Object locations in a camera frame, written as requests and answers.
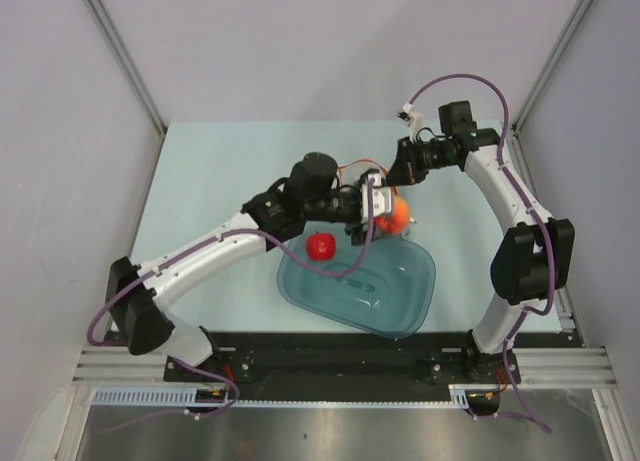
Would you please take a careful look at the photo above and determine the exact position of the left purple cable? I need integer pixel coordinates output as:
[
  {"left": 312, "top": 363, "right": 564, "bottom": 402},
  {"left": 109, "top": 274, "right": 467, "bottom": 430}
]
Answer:
[{"left": 87, "top": 175, "right": 379, "bottom": 432}]

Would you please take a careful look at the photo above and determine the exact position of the left aluminium corner post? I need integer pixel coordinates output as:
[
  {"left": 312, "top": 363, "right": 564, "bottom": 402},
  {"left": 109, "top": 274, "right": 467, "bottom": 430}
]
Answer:
[{"left": 74, "top": 0, "right": 169, "bottom": 135}]

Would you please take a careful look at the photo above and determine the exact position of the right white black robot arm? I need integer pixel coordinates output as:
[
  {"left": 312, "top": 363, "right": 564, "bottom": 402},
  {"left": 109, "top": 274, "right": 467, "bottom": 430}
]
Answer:
[{"left": 386, "top": 101, "right": 575, "bottom": 382}]

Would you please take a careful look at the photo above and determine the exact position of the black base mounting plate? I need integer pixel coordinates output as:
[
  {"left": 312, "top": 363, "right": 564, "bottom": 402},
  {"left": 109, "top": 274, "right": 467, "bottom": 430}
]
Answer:
[{"left": 102, "top": 328, "right": 584, "bottom": 416}]

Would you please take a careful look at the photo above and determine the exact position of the blue transparent plastic tub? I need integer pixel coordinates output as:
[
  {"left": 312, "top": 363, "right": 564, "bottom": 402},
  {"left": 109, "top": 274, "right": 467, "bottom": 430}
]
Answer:
[{"left": 277, "top": 237, "right": 436, "bottom": 339}]

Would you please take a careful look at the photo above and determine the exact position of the orange toy peach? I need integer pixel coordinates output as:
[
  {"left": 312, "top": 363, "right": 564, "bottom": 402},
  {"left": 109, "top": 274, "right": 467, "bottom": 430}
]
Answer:
[{"left": 374, "top": 196, "right": 411, "bottom": 236}]

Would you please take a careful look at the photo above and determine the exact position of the clear orange zip top bag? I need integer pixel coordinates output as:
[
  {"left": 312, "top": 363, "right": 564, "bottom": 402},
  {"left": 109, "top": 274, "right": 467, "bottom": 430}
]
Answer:
[{"left": 337, "top": 158, "right": 414, "bottom": 242}]

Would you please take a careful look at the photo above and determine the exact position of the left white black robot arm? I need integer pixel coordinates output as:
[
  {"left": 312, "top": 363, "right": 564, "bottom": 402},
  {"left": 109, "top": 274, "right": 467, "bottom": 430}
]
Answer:
[{"left": 105, "top": 152, "right": 394, "bottom": 381}]

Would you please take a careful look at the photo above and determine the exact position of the aluminium corner post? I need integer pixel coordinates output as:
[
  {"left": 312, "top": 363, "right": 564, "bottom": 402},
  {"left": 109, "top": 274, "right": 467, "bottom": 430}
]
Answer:
[
  {"left": 74, "top": 0, "right": 169, "bottom": 135},
  {"left": 512, "top": 0, "right": 606, "bottom": 132}
]

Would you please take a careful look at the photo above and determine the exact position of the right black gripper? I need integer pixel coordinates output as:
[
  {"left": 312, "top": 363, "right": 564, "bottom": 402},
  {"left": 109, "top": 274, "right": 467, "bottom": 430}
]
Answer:
[{"left": 382, "top": 135, "right": 456, "bottom": 188}]

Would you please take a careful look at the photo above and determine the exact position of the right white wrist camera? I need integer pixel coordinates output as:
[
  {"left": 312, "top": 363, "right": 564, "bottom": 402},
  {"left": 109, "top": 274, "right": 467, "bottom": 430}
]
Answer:
[{"left": 396, "top": 102, "right": 423, "bottom": 141}]

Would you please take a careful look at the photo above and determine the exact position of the right aluminium corner post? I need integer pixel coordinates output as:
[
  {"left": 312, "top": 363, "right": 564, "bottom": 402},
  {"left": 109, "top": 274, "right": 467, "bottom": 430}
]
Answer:
[{"left": 512, "top": 0, "right": 606, "bottom": 132}]

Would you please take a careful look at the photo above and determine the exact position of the white slotted cable duct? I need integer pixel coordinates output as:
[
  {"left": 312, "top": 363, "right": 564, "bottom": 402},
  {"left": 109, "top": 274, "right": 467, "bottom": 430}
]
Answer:
[{"left": 92, "top": 384, "right": 474, "bottom": 410}]

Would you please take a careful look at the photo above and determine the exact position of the red toy apple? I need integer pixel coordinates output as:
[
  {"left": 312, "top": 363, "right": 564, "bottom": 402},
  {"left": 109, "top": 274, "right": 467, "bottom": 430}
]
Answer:
[{"left": 305, "top": 232, "right": 337, "bottom": 262}]

